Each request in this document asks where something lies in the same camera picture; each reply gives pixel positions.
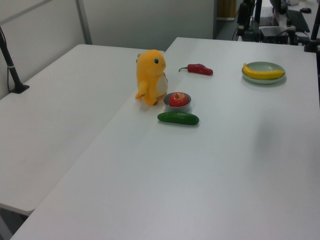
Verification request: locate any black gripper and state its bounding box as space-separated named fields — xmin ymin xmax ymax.
xmin=236 ymin=1 xmax=252 ymax=36

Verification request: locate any red chili pepper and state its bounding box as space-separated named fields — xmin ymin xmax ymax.
xmin=178 ymin=63 xmax=214 ymax=76

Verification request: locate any pale green plastic plate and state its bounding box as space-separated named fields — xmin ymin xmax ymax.
xmin=241 ymin=61 xmax=287 ymax=85

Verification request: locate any thin black upright pole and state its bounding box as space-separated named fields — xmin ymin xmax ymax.
xmin=253 ymin=0 xmax=263 ymax=26

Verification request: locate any yellow wooden door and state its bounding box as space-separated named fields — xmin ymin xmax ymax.
xmin=216 ymin=0 xmax=237 ymax=19

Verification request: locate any black electronics box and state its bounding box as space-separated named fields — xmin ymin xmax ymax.
xmin=259 ymin=24 xmax=298 ymax=46

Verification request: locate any yellow banana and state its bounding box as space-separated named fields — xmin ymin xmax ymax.
xmin=242 ymin=62 xmax=286 ymax=81

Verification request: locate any black keyboard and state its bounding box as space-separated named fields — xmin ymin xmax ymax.
xmin=286 ymin=9 xmax=311 ymax=33

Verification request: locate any black tripod stand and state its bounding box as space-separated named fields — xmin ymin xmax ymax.
xmin=303 ymin=13 xmax=320 ymax=53

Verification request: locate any red apple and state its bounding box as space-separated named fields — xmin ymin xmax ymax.
xmin=168 ymin=92 xmax=189 ymax=108

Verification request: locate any orange plush toy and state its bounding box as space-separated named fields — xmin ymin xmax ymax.
xmin=134 ymin=49 xmax=169 ymax=107

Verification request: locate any grey round bowl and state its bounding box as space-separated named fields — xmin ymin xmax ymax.
xmin=162 ymin=91 xmax=193 ymax=114

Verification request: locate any green cucumber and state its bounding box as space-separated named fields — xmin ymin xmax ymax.
xmin=157 ymin=111 xmax=200 ymax=126

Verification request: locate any black pole with base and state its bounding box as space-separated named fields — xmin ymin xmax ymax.
xmin=0 ymin=25 xmax=30 ymax=94

